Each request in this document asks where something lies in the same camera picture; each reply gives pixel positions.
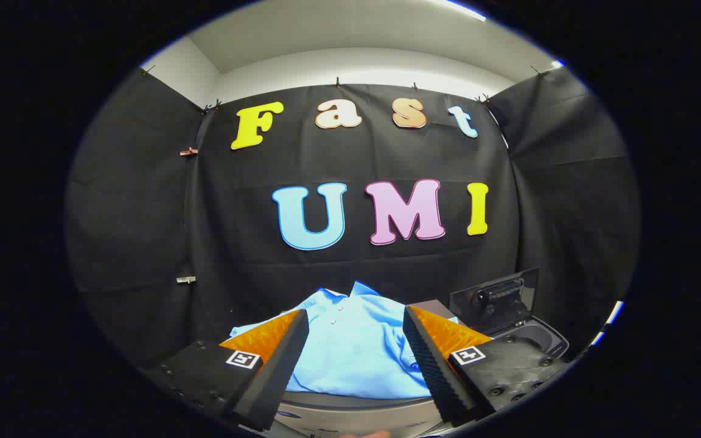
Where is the dark grey washing machine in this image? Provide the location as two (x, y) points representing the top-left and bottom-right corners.
(484, 319), (570, 361)

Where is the transparent washing machine lid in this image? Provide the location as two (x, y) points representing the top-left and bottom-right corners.
(450, 268), (540, 334)

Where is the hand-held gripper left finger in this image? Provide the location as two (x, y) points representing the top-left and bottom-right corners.
(144, 308), (310, 433)

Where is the light blue polo shirt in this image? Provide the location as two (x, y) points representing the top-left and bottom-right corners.
(229, 280), (461, 400)

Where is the white panel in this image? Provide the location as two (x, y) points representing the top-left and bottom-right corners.
(591, 301), (625, 346)

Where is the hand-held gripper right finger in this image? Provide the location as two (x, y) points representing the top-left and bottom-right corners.
(402, 304), (572, 426)

